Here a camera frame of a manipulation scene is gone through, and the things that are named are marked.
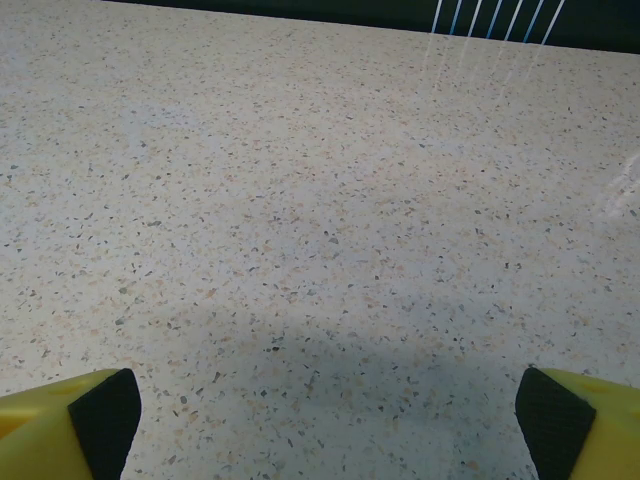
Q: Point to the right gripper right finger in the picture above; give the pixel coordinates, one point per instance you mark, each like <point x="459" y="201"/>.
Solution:
<point x="600" y="435"/>

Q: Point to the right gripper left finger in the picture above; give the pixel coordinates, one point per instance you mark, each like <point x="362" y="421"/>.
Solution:
<point x="45" y="435"/>

